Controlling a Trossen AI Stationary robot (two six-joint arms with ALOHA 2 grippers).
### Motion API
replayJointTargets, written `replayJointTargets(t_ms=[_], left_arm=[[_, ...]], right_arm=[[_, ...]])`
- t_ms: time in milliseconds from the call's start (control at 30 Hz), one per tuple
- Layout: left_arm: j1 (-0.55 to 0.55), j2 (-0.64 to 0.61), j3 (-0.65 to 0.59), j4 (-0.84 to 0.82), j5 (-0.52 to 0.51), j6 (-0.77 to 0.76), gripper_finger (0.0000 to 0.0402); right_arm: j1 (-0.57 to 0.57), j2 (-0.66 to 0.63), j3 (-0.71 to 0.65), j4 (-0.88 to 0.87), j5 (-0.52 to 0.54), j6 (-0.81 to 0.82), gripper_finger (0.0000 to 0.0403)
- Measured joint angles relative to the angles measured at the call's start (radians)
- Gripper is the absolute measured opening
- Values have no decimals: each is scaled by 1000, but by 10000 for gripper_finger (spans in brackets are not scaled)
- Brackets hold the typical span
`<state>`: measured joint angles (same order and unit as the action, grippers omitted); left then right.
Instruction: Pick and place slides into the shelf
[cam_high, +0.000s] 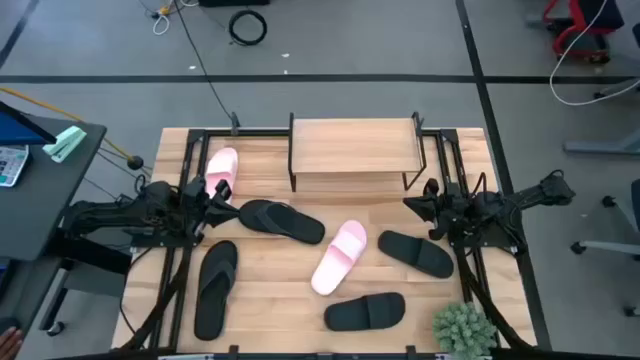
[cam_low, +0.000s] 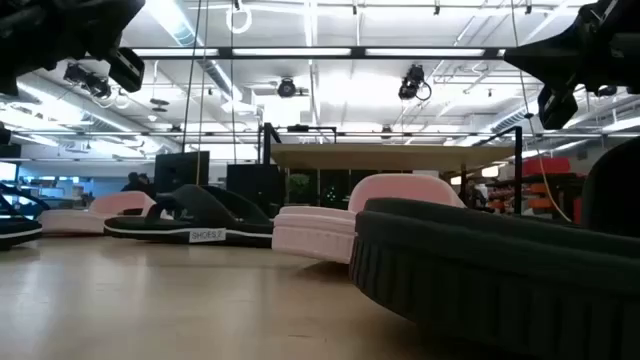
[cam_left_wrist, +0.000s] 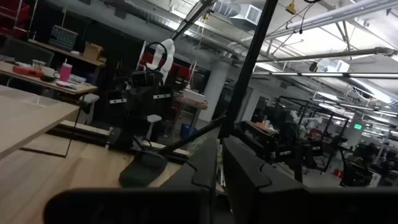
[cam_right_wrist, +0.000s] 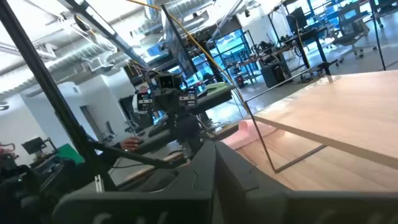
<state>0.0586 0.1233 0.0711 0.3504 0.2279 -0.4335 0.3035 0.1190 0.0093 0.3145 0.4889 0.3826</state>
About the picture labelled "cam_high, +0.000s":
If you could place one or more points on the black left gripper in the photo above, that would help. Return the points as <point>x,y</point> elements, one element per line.
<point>195,205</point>

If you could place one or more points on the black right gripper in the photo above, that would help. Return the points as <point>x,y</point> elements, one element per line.
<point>445,212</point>

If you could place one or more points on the black slide sandal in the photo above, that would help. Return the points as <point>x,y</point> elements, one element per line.
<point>365,311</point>
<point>415,253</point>

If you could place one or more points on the pink slide sandal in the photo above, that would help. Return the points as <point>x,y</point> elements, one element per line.
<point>340,257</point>
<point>221,167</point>

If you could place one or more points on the black flip-flop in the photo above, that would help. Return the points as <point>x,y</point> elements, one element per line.
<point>285,222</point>
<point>216,290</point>

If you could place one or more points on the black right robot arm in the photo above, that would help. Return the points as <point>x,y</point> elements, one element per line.
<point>530,195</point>

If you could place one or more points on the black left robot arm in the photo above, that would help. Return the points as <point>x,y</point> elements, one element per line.
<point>110,215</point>

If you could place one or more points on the green artificial plant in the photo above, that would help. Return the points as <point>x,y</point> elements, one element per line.
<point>465,332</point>

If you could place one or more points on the dark desk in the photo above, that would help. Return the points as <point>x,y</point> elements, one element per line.
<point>50,200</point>

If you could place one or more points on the mint green stapler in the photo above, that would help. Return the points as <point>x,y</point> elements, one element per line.
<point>64,144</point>

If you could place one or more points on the gray desk foot with caster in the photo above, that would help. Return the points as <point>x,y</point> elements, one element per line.
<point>60,295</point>

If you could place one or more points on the gray table leg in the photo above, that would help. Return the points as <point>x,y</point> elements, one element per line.
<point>600,146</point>

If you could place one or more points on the office chair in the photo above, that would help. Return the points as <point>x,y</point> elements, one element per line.
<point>607,246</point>

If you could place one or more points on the black box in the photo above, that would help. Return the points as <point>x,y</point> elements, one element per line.
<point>232,2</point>

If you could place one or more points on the white calculator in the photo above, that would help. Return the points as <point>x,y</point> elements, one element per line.
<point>11,165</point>

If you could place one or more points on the blue-screen monitor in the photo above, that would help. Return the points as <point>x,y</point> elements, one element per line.
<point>20,127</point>

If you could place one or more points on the red cart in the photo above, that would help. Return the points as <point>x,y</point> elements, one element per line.
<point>575,30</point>

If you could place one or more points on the person's hand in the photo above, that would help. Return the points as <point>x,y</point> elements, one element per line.
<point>10,345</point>

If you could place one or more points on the black metal table frame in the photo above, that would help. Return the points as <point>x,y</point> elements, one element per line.
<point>250,132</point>

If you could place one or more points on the wooden shelf with black frame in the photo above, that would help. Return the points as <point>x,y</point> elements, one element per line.
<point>355,145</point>

